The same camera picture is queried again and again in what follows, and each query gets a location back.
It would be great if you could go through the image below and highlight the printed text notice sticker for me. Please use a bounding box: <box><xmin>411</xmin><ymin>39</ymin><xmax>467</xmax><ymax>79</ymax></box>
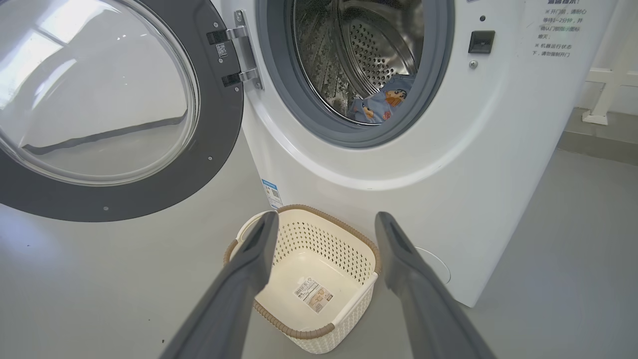
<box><xmin>531</xmin><ymin>0</ymin><xmax>589</xmax><ymax>58</ymax></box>

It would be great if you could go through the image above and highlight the silver metal door hinge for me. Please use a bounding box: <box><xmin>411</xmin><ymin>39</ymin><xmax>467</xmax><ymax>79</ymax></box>
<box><xmin>207</xmin><ymin>10</ymin><xmax>265</xmax><ymax>90</ymax></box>

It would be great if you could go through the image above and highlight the blue energy label sticker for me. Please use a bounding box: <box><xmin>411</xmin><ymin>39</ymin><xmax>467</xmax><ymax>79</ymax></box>
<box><xmin>262</xmin><ymin>179</ymin><xmax>284</xmax><ymax>210</ymax></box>

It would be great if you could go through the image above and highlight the cream perforated laundry basket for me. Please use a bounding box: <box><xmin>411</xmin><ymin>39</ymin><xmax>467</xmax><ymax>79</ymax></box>
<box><xmin>223</xmin><ymin>204</ymin><xmax>382</xmax><ymax>355</ymax></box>

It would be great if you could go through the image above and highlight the round white filter cover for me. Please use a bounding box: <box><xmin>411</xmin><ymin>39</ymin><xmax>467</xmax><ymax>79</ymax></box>
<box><xmin>414</xmin><ymin>246</ymin><xmax>452</xmax><ymax>286</ymax></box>

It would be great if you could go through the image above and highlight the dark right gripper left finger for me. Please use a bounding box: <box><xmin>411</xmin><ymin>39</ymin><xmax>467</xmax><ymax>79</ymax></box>
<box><xmin>159</xmin><ymin>211</ymin><xmax>280</xmax><ymax>359</ymax></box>

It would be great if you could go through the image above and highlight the washing machine glass door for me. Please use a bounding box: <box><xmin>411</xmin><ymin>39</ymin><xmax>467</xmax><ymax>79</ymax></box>
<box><xmin>0</xmin><ymin>0</ymin><xmax>245</xmax><ymax>223</ymax></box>

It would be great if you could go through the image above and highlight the black door latch socket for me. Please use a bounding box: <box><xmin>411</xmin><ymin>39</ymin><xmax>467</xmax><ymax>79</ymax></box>
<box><xmin>468</xmin><ymin>30</ymin><xmax>496</xmax><ymax>54</ymax></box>

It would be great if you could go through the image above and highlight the white metal rack frame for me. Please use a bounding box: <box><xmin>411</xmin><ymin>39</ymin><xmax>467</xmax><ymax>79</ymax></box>
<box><xmin>582</xmin><ymin>67</ymin><xmax>638</xmax><ymax>126</ymax></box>

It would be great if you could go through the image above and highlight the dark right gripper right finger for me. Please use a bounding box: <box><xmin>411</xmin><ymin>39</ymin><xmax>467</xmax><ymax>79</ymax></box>
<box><xmin>375</xmin><ymin>211</ymin><xmax>496</xmax><ymax>359</ymax></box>

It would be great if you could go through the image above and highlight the basket product label sticker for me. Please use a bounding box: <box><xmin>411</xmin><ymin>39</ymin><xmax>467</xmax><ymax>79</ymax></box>
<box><xmin>293</xmin><ymin>279</ymin><xmax>333</xmax><ymax>314</ymax></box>

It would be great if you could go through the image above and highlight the blue cartoon print garment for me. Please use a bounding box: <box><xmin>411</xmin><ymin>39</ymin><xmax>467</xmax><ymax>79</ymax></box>
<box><xmin>381</xmin><ymin>75</ymin><xmax>415</xmax><ymax>108</ymax></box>
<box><xmin>349</xmin><ymin>96</ymin><xmax>395</xmax><ymax>124</ymax></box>

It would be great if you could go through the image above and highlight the white front-load washing machine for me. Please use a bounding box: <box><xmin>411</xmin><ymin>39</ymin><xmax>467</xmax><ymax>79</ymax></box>
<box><xmin>209</xmin><ymin>0</ymin><xmax>619</xmax><ymax>308</ymax></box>

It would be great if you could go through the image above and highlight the stainless steel washing machine drum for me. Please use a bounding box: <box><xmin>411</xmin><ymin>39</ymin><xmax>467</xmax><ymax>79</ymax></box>
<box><xmin>292</xmin><ymin>0</ymin><xmax>425</xmax><ymax>125</ymax></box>

